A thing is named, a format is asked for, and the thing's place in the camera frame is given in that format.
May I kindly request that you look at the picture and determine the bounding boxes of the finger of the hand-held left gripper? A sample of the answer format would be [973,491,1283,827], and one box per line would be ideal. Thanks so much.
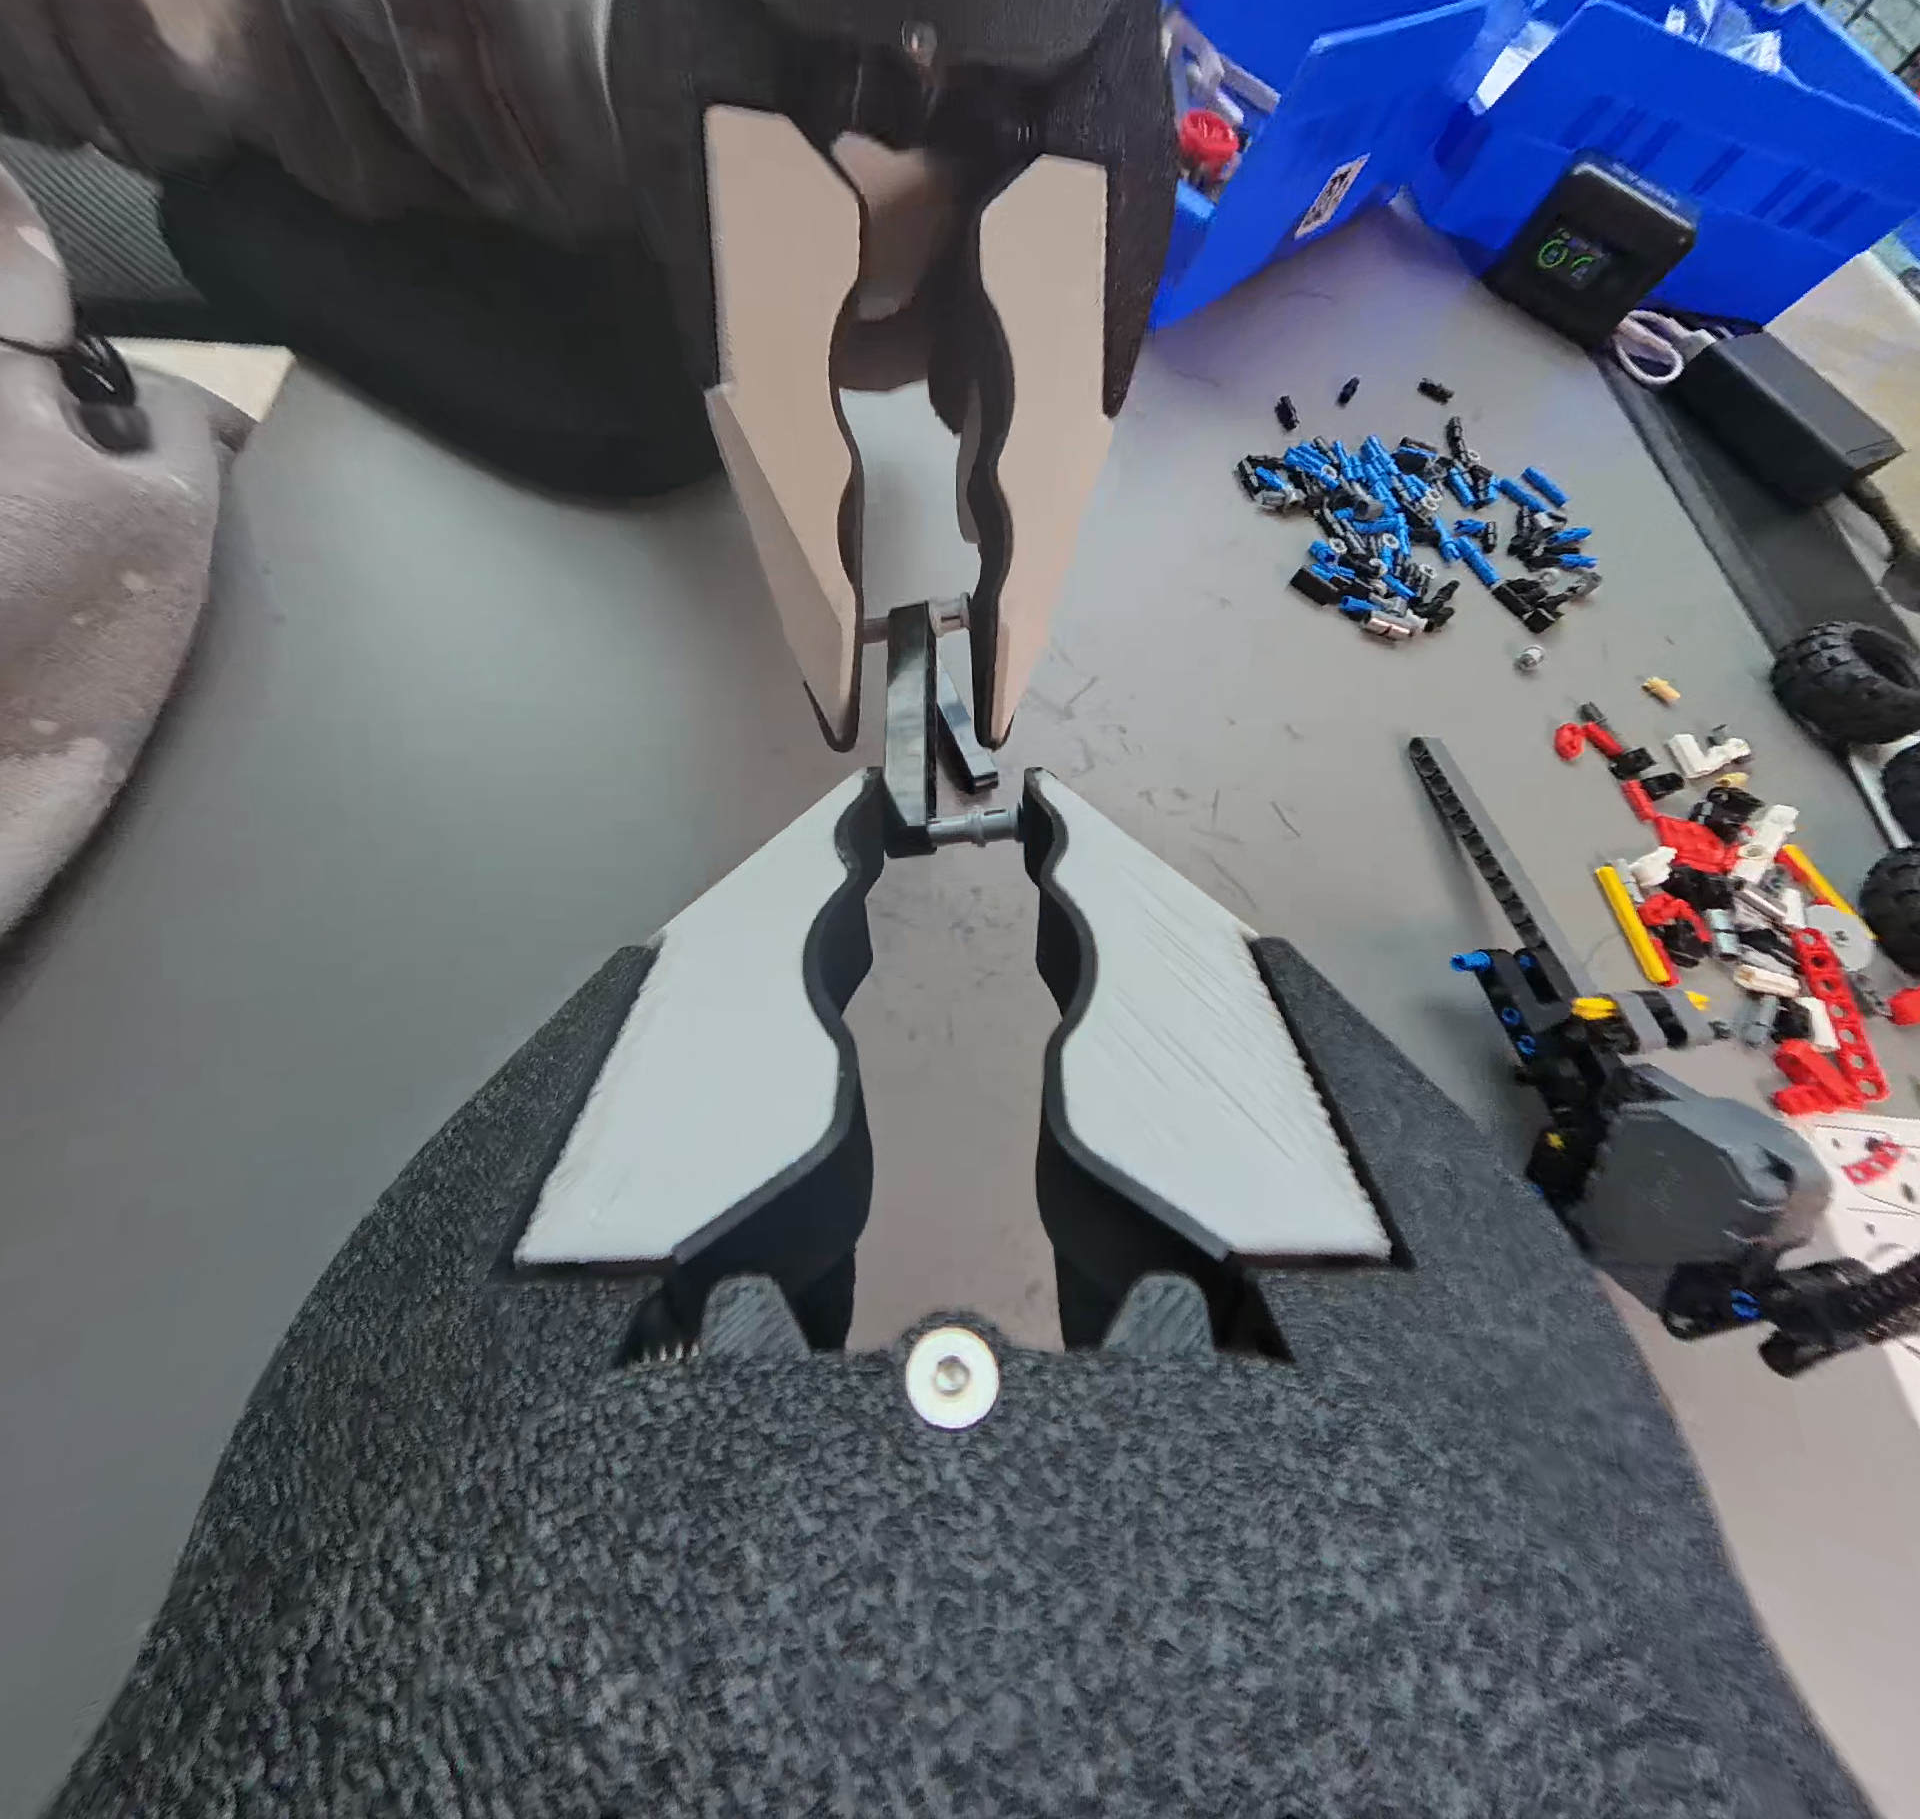
[960,154,1119,753]
[702,105,878,756]

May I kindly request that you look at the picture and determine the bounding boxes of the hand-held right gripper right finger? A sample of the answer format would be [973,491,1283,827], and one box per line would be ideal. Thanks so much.
[1020,768,1396,1270]

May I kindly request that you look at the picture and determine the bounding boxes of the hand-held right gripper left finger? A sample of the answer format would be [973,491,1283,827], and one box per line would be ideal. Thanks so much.
[513,768,887,1272]

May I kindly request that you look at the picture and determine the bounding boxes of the black toy linkage piece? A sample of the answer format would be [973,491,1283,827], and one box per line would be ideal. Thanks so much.
[862,602,1025,862]

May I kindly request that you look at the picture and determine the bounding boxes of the person's left forearm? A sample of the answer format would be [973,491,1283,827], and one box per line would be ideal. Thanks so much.
[0,0,634,223]

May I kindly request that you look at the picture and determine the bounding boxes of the grey desk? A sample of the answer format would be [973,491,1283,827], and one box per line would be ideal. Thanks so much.
[0,191,1920,1819]

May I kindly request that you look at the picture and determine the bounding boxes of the person's black pants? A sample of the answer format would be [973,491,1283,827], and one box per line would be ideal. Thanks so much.
[157,161,726,506]

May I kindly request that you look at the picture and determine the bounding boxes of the pile of blue black pins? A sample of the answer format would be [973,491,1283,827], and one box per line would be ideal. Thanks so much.
[1235,373,1608,645]

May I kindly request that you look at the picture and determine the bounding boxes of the toy chassis assembly with beam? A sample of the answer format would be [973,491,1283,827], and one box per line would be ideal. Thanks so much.
[1407,735,1920,1379]

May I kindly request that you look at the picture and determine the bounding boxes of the black power bank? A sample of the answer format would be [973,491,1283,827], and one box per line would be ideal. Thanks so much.
[1484,157,1701,349]

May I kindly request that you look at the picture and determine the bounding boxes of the pile of red white pieces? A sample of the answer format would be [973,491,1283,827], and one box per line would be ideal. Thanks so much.
[1551,702,1920,1117]

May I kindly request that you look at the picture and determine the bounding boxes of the white sticker sheet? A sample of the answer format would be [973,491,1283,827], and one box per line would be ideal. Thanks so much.
[1808,1117,1920,1348]

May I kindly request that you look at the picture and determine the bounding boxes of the black toy tire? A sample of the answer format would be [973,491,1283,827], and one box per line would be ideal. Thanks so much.
[1859,846,1920,976]
[1769,622,1920,748]

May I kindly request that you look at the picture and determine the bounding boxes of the black adapter box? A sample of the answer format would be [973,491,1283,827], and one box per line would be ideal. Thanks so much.
[1665,332,1908,508]

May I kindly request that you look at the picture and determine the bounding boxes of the person's grey mottled hoodie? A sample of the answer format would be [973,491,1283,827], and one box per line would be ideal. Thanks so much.
[0,170,253,940]

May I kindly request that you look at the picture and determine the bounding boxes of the clear plastic bag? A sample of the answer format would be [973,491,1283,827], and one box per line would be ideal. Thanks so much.
[1659,0,1794,74]

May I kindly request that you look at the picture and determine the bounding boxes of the white cable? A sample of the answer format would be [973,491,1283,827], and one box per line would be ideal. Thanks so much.
[1613,307,1728,389]

